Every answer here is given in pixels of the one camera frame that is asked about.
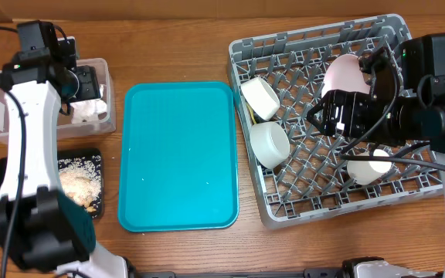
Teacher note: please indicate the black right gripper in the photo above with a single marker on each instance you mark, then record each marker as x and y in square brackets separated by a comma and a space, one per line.
[352, 103]

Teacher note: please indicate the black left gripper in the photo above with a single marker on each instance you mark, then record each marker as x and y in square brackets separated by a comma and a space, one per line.
[90, 88]

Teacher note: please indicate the white napkin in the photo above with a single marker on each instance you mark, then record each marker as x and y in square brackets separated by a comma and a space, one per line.
[87, 110]

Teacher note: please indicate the grey bowl with peanuts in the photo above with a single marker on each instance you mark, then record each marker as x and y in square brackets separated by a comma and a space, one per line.
[269, 143]

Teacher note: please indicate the white bowl with peanuts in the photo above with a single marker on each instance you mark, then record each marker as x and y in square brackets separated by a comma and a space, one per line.
[261, 97]

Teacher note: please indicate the white paper cup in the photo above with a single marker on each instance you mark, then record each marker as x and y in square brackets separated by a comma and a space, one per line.
[366, 172]

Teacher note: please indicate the yellow plastic spoon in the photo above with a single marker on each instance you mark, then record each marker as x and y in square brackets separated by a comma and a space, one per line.
[251, 113]

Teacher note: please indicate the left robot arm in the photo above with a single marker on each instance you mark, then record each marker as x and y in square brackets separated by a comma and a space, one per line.
[40, 227]

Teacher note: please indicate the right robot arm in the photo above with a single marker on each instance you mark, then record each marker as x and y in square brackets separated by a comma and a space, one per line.
[416, 116]

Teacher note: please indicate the grey dishwasher rack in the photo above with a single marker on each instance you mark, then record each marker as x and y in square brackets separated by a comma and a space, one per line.
[313, 182]

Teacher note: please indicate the black waste tray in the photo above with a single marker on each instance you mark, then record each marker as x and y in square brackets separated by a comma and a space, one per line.
[75, 153]

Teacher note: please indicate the rice and peanut pile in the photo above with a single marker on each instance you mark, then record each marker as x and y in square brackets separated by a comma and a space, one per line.
[81, 180]

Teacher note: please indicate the clear plastic bin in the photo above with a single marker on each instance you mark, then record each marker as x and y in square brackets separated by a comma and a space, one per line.
[99, 119]

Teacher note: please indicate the teal plastic tray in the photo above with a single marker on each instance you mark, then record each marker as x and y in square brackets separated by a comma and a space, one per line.
[178, 158]

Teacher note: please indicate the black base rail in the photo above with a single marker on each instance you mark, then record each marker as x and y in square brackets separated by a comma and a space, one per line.
[370, 266]

